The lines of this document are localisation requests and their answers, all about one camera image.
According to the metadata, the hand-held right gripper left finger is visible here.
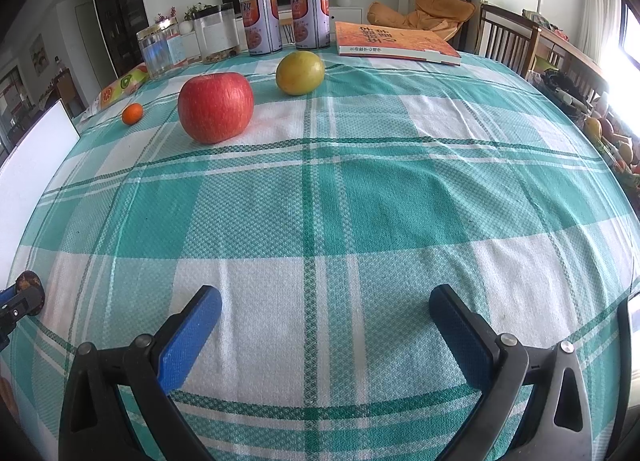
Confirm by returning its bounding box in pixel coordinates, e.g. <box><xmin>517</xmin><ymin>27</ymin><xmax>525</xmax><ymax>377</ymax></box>
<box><xmin>59</xmin><ymin>285</ymin><xmax>223</xmax><ymax>461</ymax></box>

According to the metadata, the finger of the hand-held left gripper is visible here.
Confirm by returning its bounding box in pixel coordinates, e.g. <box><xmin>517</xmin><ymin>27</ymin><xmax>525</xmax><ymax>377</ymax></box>
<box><xmin>0</xmin><ymin>286</ymin><xmax>45</xmax><ymax>338</ymax></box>

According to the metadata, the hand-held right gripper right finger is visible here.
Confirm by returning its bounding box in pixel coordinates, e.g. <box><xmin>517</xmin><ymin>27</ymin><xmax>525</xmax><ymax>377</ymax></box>
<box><xmin>429</xmin><ymin>284</ymin><xmax>601</xmax><ymax>461</ymax></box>

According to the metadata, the dark brown water chestnut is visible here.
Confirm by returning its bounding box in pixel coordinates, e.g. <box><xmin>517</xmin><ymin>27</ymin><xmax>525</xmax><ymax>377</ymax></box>
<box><xmin>14</xmin><ymin>271</ymin><xmax>47</xmax><ymax>316</ymax></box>

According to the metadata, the white cardboard box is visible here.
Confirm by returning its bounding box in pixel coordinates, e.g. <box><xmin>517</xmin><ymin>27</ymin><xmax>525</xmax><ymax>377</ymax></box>
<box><xmin>0</xmin><ymin>98</ymin><xmax>81</xmax><ymax>287</ymax></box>

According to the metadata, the black curved bar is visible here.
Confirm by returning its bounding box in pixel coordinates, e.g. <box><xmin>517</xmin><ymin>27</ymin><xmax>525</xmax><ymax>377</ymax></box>
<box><xmin>616</xmin><ymin>291</ymin><xmax>640</xmax><ymax>461</ymax></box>

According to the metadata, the teal white checked tablecloth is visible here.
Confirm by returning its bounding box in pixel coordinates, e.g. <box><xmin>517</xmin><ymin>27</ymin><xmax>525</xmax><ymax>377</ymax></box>
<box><xmin>0</xmin><ymin>48</ymin><xmax>640</xmax><ymax>461</ymax></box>

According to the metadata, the red apple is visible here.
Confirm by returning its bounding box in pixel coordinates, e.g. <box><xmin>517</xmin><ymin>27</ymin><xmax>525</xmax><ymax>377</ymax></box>
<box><xmin>177</xmin><ymin>72</ymin><xmax>255</xmax><ymax>145</ymax></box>

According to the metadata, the fruit print packet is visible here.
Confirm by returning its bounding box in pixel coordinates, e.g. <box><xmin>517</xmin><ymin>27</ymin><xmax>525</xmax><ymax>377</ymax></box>
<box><xmin>82</xmin><ymin>64</ymin><xmax>150</xmax><ymax>119</ymax></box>

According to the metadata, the glass jar with gold lid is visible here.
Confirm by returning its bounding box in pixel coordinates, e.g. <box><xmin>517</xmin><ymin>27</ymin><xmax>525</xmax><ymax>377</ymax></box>
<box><xmin>136</xmin><ymin>24</ymin><xmax>182</xmax><ymax>80</ymax></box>

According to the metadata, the yellow-green citrus fruit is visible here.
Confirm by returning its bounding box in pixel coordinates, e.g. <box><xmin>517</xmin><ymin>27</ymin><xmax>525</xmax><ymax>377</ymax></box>
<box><xmin>276</xmin><ymin>50</ymin><xmax>325</xmax><ymax>96</ymax></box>

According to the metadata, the wooden chair with slats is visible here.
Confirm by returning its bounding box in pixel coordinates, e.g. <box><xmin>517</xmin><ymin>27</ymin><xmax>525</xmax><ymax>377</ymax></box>
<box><xmin>530</xmin><ymin>26</ymin><xmax>613</xmax><ymax>112</ymax></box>

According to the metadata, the dark wooden chair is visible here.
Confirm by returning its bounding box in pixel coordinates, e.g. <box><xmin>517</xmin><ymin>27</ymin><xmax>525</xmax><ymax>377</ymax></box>
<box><xmin>472</xmin><ymin>2</ymin><xmax>543</xmax><ymax>79</ymax></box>

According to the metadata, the orange book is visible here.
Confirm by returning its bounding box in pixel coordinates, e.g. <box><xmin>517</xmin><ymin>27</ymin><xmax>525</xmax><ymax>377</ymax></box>
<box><xmin>334</xmin><ymin>21</ymin><xmax>462</xmax><ymax>67</ymax></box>

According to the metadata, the clear canister with black lid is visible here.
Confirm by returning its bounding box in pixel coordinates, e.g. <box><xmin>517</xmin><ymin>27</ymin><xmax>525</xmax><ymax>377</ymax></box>
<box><xmin>192</xmin><ymin>2</ymin><xmax>240</xmax><ymax>65</ymax></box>

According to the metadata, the dark display cabinet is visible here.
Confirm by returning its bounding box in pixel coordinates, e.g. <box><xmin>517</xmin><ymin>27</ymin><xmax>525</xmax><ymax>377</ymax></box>
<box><xmin>89</xmin><ymin>0</ymin><xmax>146</xmax><ymax>77</ymax></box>

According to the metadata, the red label tin can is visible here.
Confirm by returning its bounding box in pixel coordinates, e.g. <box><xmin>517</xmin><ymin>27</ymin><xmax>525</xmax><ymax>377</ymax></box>
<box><xmin>239</xmin><ymin>0</ymin><xmax>284</xmax><ymax>58</ymax></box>
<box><xmin>289</xmin><ymin>0</ymin><xmax>332</xmax><ymax>50</ymax></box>

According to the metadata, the orange cushion seat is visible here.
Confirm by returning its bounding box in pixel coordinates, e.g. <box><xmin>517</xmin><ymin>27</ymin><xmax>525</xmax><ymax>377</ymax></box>
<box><xmin>367</xmin><ymin>0</ymin><xmax>476</xmax><ymax>42</ymax></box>

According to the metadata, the white sheer curtain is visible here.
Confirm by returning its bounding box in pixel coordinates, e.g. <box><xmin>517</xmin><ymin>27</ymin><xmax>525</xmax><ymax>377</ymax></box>
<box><xmin>575</xmin><ymin>0</ymin><xmax>621</xmax><ymax>62</ymax></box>

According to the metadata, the framed wall picture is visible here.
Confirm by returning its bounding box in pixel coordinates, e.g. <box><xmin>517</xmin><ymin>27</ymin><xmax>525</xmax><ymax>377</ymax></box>
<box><xmin>29</xmin><ymin>34</ymin><xmax>50</xmax><ymax>67</ymax></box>

